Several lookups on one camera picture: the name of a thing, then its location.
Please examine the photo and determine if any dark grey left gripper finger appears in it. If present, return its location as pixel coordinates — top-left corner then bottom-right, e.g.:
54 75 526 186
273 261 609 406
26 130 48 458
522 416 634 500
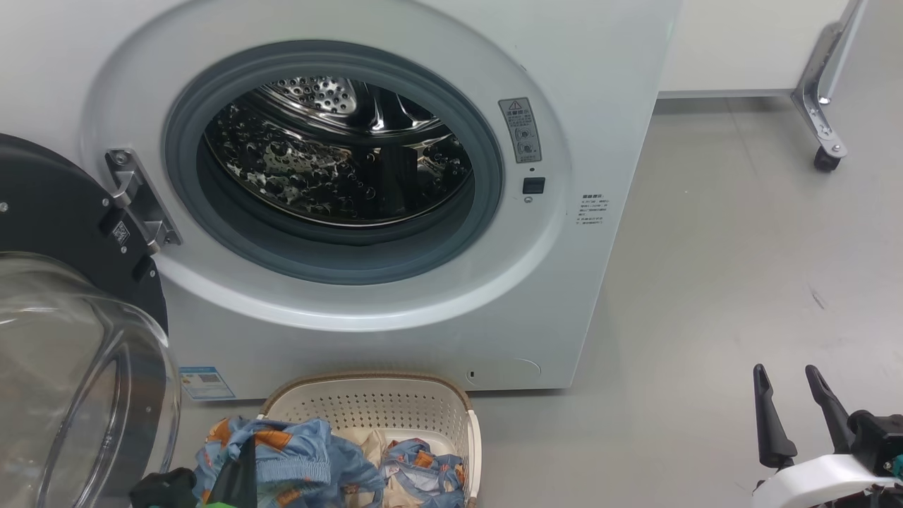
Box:
207 436 258 508

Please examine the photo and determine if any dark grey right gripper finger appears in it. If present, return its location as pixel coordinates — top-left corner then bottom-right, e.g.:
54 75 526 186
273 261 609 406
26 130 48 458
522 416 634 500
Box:
753 364 798 470
806 365 858 456

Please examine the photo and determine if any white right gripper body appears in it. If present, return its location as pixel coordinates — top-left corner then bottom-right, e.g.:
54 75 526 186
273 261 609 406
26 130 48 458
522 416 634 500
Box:
751 454 903 508

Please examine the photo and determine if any blue cartoon print garment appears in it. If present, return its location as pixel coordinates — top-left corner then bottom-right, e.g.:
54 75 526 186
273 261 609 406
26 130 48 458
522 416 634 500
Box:
192 416 385 508

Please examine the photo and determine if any black round glass washer door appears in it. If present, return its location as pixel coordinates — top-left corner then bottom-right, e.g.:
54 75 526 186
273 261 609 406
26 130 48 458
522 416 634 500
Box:
0 133 183 508

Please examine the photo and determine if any metal door hinge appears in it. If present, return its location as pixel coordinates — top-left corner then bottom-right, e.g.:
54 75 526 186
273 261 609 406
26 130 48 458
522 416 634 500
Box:
104 148 183 255

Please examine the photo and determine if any steel perforated washer drum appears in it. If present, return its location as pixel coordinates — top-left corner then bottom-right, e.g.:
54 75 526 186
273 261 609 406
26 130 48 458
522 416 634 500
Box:
203 76 473 228

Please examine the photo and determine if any grey rubber door gasket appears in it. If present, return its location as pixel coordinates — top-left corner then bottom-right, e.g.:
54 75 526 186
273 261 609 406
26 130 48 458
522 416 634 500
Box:
164 40 504 286

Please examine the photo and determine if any white front-load washing machine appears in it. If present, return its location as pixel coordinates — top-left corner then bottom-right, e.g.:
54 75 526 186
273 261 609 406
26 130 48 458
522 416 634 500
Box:
0 0 684 401

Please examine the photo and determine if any blue energy label sticker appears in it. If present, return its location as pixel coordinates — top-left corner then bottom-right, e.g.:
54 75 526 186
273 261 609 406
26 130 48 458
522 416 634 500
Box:
179 365 236 401

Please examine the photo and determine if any cream perforated laundry basket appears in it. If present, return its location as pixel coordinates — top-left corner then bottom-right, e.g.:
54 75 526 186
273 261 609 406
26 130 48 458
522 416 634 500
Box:
260 373 483 508

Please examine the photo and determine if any black instruction text label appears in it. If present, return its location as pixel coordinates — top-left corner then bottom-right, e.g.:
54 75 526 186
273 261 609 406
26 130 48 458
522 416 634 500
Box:
577 193 612 228

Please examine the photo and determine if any metal partition leg with caster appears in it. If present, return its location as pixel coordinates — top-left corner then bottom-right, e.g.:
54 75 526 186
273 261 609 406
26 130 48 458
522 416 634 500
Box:
792 0 868 172

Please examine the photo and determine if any white partition board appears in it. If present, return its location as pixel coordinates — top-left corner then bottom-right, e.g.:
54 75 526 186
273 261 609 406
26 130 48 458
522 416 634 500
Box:
657 0 851 96

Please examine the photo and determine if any grey warning label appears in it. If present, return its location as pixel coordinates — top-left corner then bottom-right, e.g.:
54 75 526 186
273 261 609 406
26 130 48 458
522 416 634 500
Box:
498 97 543 164

